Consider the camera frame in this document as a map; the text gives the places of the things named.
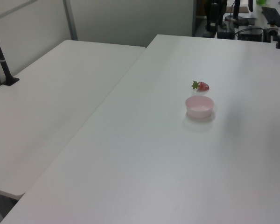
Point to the black monitor stand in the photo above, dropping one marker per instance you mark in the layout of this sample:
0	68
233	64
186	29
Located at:
236	10

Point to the pink plastic bowl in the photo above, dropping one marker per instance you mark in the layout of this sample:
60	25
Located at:
199	112

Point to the grey metal partition post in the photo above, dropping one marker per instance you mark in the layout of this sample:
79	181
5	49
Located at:
70	21

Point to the green round object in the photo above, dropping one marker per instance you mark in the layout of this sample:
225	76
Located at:
261	2

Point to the black computer keyboard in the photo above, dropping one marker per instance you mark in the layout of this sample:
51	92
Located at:
274	16

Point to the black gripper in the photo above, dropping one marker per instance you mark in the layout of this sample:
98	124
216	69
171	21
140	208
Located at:
211	12

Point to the white side table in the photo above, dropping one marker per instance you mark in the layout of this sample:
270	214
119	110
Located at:
49	105

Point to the black electronics box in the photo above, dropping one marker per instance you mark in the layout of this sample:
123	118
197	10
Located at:
250	35

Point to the red strawberry with green leaves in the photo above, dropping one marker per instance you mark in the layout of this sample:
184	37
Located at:
203	86

